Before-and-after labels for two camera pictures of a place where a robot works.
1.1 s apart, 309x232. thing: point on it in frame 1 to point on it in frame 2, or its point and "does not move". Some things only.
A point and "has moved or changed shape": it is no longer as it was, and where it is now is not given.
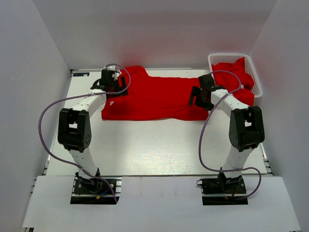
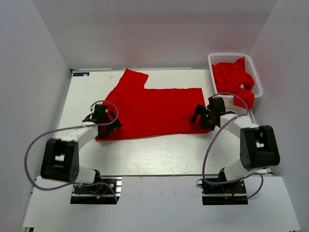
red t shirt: x=151 y=97 has moved or changed shape
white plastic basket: x=215 y=58 does not move
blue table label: x=80 y=74 does not move
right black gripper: x=196 y=92 to x=201 y=110
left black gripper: x=121 y=94 to x=113 y=126
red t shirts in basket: x=230 y=81 does not move
